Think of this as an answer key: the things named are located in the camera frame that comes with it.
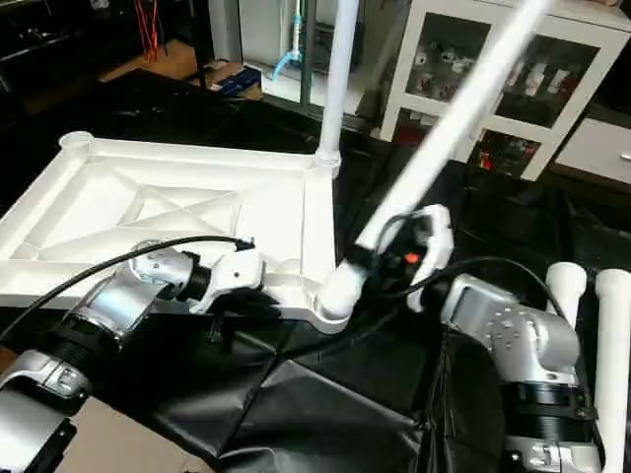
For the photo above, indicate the black work mat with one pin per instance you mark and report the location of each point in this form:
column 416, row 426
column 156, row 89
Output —
column 325, row 404

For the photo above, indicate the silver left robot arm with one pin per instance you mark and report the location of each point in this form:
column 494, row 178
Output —
column 108, row 305

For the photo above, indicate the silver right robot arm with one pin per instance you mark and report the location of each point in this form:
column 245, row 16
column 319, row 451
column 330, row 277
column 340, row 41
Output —
column 523, row 345

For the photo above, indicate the grey metal pole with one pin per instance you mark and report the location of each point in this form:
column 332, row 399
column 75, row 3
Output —
column 308, row 49

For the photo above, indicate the brown cardboard box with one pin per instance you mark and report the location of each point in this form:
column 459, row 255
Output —
column 232, row 77

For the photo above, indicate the light blue mop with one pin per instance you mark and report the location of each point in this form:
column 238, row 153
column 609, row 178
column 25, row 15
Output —
column 290, row 49

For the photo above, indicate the white plastic table top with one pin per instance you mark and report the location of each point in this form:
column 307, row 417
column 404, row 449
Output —
column 148, row 207

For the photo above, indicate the white drawer unit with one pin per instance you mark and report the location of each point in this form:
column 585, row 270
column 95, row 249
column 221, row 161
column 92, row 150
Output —
column 601, row 148

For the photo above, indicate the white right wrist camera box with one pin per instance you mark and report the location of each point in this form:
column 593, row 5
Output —
column 434, row 241

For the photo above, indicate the white glass door cabinet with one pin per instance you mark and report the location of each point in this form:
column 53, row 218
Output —
column 513, row 79

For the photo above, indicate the white appliance cabinet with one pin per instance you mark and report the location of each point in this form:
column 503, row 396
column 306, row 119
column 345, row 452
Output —
column 271, row 28

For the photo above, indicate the white plastic table leg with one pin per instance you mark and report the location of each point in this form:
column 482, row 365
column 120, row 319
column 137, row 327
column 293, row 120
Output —
column 567, row 291
column 338, row 79
column 454, row 118
column 613, row 365

